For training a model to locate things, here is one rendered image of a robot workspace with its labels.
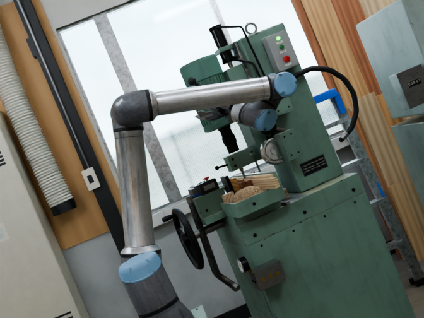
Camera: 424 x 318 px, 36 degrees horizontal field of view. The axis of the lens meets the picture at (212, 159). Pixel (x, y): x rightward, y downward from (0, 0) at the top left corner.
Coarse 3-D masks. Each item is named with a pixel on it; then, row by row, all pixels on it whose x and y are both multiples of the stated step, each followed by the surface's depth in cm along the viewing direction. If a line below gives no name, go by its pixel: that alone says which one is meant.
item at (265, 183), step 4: (252, 180) 279; (256, 180) 274; (260, 180) 269; (264, 180) 264; (268, 180) 259; (272, 180) 255; (276, 180) 255; (256, 184) 276; (260, 184) 271; (264, 184) 266; (268, 184) 261; (272, 184) 257; (276, 184) 255; (264, 188) 268; (268, 188) 263; (272, 188) 259; (276, 188) 255
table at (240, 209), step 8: (280, 184) 264; (264, 192) 262; (272, 192) 263; (280, 192) 264; (248, 200) 261; (256, 200) 261; (264, 200) 262; (272, 200) 263; (224, 208) 278; (232, 208) 265; (240, 208) 260; (248, 208) 260; (256, 208) 261; (208, 216) 278; (216, 216) 279; (224, 216) 280; (232, 216) 270; (240, 216) 259; (208, 224) 278
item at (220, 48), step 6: (210, 30) 291; (216, 30) 290; (222, 30) 291; (216, 36) 290; (222, 36) 290; (216, 42) 291; (222, 42) 290; (222, 48) 289; (228, 48) 289; (216, 54) 294; (222, 54) 291; (228, 54) 291; (222, 60) 292; (228, 60) 290
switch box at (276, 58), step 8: (280, 32) 281; (264, 40) 282; (272, 40) 280; (280, 40) 281; (288, 40) 282; (264, 48) 285; (272, 48) 280; (288, 48) 282; (272, 56) 281; (280, 56) 281; (296, 56) 283; (272, 64) 285; (280, 64) 281; (296, 64) 282; (280, 72) 285
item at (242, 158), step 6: (240, 150) 293; (246, 150) 289; (228, 156) 287; (234, 156) 288; (240, 156) 288; (246, 156) 289; (252, 156) 290; (258, 156) 290; (228, 162) 288; (234, 162) 288; (240, 162) 288; (246, 162) 289; (252, 162) 290; (228, 168) 292; (234, 168) 288; (240, 168) 291
